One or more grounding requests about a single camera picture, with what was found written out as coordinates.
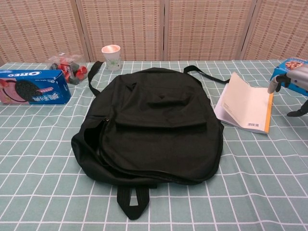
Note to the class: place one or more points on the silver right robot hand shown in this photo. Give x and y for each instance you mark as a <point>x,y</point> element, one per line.
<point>298,74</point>

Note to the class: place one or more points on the white book orange spine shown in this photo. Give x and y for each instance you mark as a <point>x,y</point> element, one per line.
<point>243,106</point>

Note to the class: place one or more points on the black fabric backpack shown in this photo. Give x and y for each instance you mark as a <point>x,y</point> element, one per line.
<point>156,120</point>

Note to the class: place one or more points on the blue chocolate chip cookie box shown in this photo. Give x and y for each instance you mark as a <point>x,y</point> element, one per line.
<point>294,63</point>

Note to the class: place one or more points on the woven bamboo screen panel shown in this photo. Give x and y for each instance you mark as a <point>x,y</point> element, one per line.
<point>125,26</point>
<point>204,26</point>
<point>281,26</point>
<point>36,29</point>

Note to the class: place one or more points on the green checked tablecloth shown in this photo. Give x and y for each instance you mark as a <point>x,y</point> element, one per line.
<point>240,180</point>

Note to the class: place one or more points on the white paper cup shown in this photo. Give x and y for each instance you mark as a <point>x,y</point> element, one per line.
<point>111,59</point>

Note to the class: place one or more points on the clear bag of snacks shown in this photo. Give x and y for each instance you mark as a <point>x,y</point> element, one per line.
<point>72,68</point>

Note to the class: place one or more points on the blue Oreo cookie box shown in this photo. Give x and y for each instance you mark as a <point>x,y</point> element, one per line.
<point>36,89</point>

